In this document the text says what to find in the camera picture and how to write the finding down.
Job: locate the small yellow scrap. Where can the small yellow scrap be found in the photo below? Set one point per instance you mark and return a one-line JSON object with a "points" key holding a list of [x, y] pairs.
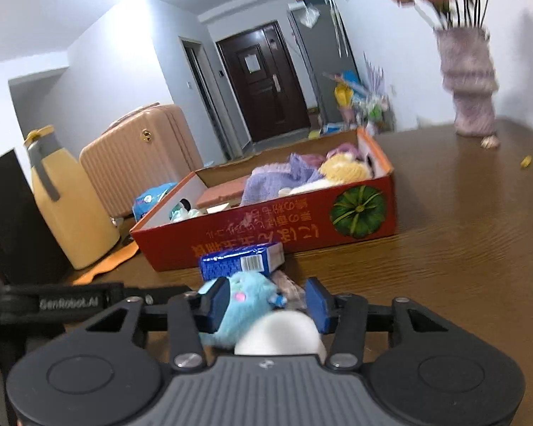
{"points": [[526, 162]]}

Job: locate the pink suitcase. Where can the pink suitcase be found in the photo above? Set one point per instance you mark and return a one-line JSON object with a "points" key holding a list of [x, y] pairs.
{"points": [[133, 164]]}

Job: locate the grey interior doorway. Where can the grey interior doorway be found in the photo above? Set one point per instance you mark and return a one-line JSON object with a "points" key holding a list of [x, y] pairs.
{"points": [[204, 97]]}

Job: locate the purple fluffy towel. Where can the purple fluffy towel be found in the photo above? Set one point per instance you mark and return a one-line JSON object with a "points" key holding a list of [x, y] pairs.
{"points": [[266, 184]]}

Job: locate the dark brown entrance door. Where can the dark brown entrance door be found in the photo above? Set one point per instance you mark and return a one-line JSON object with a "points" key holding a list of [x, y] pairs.
{"points": [[262, 97]]}

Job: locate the blue plastic packet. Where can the blue plastic packet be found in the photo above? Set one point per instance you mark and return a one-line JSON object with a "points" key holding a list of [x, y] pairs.
{"points": [[153, 197]]}

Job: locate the lavender bouquet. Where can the lavender bouquet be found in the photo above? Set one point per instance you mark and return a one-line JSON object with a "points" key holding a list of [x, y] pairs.
{"points": [[375, 80]]}

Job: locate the black paper bag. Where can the black paper bag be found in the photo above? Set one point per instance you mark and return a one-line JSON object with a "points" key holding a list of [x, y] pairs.
{"points": [[13, 213]]}

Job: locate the pink plastic wrapper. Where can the pink plastic wrapper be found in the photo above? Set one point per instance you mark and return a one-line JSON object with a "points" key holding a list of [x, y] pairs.
{"points": [[291, 288]]}

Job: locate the pink textured vase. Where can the pink textured vase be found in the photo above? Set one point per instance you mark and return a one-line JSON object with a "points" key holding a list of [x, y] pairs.
{"points": [[471, 88]]}

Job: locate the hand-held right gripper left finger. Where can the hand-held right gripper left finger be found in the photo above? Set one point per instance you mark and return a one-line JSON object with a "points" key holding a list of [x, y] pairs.
{"points": [[217, 306]]}

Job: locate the yellow paper bag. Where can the yellow paper bag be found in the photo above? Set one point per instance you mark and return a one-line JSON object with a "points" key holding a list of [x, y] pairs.
{"points": [[343, 95]]}

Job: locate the blue and white plush toy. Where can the blue and white plush toy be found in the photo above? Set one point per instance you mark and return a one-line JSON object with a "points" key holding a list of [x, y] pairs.
{"points": [[248, 293]]}

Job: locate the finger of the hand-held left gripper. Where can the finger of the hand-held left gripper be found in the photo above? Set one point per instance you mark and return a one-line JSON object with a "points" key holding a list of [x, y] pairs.
{"points": [[160, 295]]}

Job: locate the yellow thermos jug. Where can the yellow thermos jug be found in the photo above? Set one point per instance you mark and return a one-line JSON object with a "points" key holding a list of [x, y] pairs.
{"points": [[75, 213]]}

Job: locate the blue tissue pack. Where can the blue tissue pack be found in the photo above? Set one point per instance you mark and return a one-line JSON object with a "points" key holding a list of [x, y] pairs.
{"points": [[240, 264]]}

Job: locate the yellow and white plush toy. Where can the yellow and white plush toy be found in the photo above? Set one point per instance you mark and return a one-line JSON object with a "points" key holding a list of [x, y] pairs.
{"points": [[342, 168]]}

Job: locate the red cardboard box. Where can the red cardboard box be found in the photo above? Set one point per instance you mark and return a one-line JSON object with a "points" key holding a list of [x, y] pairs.
{"points": [[257, 237]]}

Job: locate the orange shoehorn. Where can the orange shoehorn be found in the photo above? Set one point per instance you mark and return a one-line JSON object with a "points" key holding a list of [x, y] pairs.
{"points": [[115, 257]]}

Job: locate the grey refrigerator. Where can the grey refrigerator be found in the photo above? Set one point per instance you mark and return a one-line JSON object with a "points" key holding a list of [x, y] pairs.
{"points": [[324, 53]]}

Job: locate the clear plastic bag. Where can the clear plastic bag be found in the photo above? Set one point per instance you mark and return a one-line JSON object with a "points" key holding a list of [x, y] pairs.
{"points": [[311, 15]]}

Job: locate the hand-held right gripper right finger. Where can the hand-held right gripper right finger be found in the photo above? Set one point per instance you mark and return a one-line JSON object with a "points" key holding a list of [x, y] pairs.
{"points": [[317, 304]]}

